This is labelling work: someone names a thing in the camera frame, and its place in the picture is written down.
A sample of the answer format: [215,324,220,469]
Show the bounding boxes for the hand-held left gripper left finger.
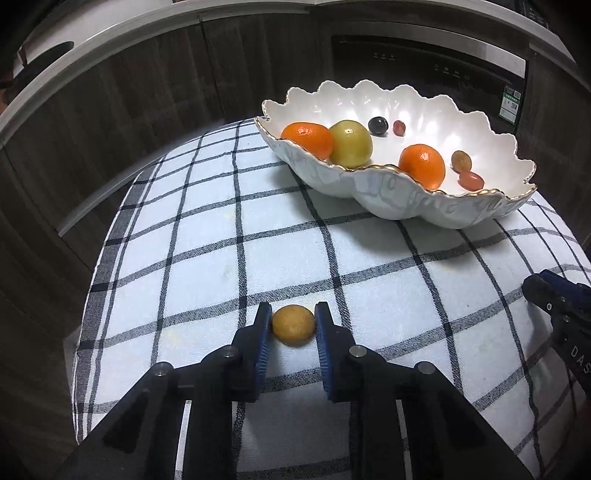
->
[53,302,273,480]

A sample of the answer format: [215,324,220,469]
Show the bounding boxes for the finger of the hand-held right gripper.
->
[522,274,566,324]
[540,269,591,296]

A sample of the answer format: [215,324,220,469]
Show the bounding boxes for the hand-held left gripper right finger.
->
[315,302,536,480]

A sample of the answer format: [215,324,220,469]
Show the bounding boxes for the tan longan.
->
[271,305,317,347]

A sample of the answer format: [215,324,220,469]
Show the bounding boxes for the orange mandarin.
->
[398,144,447,190]
[281,122,334,161]

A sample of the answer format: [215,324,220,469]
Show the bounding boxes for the white scalloped bowl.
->
[254,79,539,229]

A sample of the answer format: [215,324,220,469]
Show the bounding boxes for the blue checked white cloth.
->
[71,117,591,480]

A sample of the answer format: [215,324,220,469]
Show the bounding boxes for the green sticker label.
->
[502,85,522,123]

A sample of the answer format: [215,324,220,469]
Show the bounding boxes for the dark wood base cabinets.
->
[0,9,591,416]

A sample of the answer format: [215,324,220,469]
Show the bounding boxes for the black built-in dishwasher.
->
[330,34,529,139]

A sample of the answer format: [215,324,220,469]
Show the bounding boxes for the white kitchen countertop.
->
[0,0,591,139]

